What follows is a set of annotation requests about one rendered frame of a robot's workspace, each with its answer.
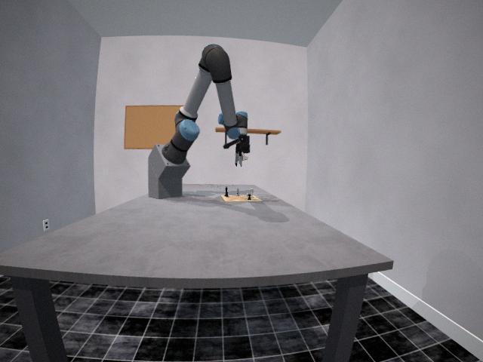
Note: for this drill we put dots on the brown and cream chessboard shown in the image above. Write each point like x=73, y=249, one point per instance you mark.
x=241, y=198

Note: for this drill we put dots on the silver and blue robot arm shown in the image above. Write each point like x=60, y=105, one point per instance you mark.
x=187, y=131

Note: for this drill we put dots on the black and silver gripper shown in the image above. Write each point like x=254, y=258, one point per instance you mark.
x=241, y=149

